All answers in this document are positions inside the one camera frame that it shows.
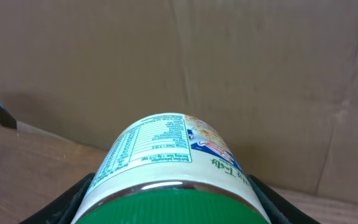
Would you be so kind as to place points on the green lid white jar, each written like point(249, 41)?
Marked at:
point(170, 168)

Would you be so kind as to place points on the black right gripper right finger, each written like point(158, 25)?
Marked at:
point(278, 209)

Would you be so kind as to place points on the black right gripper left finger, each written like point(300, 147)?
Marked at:
point(63, 209)

